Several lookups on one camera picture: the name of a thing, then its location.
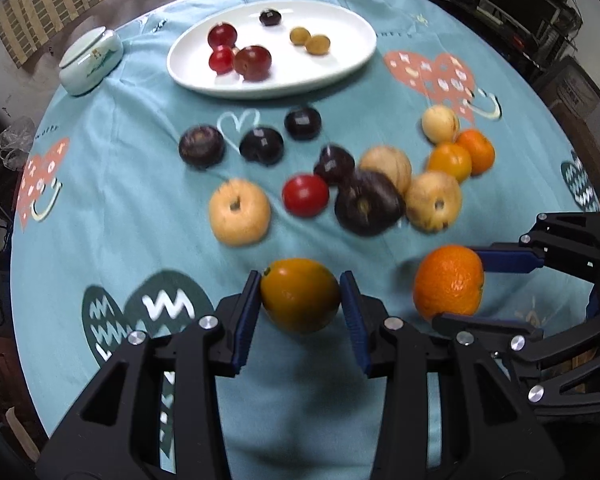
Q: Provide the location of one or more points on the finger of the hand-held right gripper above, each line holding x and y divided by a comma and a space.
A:
510, 260
480, 325

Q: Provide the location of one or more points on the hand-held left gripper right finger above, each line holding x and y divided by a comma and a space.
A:
355, 320

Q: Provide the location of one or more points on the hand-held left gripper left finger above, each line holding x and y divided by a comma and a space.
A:
245, 320

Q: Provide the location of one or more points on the large orange mandarin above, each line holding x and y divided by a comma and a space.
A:
448, 281

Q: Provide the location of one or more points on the yellow orange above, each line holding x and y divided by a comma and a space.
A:
449, 161
300, 295

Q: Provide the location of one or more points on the tan dimpled apple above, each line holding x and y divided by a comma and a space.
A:
239, 211
434, 201

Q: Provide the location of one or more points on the large dark purple plum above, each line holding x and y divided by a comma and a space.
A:
369, 202

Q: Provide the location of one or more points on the small red tomato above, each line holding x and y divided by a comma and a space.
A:
305, 195

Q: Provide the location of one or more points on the pale cream melon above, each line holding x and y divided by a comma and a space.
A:
440, 123

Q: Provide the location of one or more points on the tan round pear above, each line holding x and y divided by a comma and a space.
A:
386, 167

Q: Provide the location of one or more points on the dark purple mangosteen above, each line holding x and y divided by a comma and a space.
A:
201, 146

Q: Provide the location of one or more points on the white round plate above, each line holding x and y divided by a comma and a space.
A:
290, 75

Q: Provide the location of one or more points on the dark red plum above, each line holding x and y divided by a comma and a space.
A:
252, 62

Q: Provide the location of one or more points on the small yellow-green plum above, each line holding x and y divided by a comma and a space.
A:
299, 36
318, 44

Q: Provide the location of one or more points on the small dark plum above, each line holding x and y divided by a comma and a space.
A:
270, 17

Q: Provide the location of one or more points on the brown cardboard box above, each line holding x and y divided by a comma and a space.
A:
580, 105

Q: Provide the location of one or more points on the black media stand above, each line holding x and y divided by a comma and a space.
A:
535, 45

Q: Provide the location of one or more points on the clear plastic bag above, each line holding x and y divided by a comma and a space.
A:
17, 140

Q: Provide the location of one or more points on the pale green lidded ceramic jar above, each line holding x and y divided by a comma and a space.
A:
90, 62

